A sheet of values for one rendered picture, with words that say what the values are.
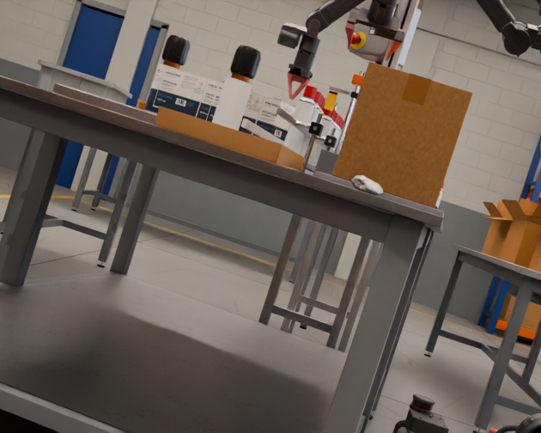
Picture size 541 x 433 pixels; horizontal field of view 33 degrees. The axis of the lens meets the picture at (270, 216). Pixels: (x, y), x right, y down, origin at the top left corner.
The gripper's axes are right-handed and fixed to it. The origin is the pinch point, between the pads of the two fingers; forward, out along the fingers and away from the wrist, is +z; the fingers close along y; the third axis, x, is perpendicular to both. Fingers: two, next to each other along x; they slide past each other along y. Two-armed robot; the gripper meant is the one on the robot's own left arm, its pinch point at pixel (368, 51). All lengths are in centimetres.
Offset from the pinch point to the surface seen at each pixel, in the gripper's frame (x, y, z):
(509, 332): -97, -99, 170
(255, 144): 58, 16, -6
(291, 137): -7.3, 13.2, 37.0
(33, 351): 65, 57, 69
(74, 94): -19, 81, 54
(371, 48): -63, -1, 35
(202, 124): 56, 28, -6
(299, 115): -11.3, 12.8, 32.0
